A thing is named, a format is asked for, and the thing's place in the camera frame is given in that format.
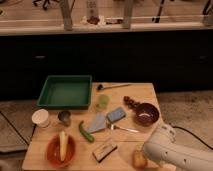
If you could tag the yellow red apple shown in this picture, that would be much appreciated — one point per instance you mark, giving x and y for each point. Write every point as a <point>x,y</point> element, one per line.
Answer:
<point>139,160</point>

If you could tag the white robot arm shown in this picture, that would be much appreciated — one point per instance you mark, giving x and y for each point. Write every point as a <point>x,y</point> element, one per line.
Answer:
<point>160,146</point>

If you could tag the green plastic cup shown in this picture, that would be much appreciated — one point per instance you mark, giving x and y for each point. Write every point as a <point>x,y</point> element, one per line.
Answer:
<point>103,101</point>

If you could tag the small metal cup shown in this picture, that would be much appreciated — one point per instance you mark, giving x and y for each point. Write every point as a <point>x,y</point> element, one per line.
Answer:
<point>64,117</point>

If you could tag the white paper cup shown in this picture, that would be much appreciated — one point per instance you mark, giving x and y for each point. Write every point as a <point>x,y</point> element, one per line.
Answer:
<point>41,118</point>

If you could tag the blue sponge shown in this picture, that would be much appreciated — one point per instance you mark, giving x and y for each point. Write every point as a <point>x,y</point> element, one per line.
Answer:
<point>116,115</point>

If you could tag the bunch of red grapes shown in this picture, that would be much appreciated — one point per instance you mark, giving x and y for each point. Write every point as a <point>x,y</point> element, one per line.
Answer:
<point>130,103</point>

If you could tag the grey folded cloth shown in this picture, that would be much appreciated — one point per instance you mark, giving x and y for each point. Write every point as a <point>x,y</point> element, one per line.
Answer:
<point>97,124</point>

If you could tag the metal fork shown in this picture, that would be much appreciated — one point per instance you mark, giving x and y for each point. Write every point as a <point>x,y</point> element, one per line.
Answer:
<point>114,127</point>

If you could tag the green plastic tray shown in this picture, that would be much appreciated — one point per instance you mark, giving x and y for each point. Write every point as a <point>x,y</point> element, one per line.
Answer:
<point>66,91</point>

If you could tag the dark purple bowl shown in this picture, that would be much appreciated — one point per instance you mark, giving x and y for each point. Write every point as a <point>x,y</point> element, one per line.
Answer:
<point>147,114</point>

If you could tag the green chili pepper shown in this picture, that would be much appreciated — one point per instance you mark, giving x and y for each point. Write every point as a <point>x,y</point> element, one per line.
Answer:
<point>85,134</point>

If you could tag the orange bowl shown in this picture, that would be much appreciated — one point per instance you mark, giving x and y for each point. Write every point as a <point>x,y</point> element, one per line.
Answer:
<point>52,153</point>

